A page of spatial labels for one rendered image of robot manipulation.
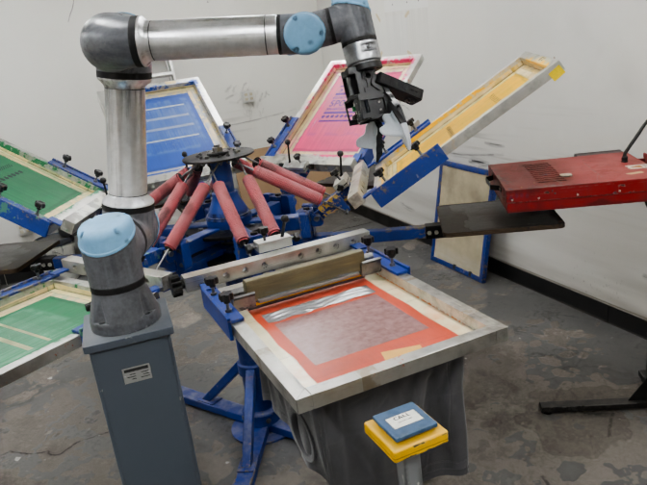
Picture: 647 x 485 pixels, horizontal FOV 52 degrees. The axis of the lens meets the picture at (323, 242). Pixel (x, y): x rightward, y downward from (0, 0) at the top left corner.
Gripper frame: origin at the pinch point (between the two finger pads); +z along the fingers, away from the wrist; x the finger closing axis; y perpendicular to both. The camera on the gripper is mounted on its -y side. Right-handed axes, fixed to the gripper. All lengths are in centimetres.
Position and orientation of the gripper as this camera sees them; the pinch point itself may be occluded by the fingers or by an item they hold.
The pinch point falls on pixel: (396, 156)
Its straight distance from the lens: 142.8
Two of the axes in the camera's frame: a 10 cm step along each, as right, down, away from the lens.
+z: 2.4, 9.7, 0.4
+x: 3.6, -0.5, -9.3
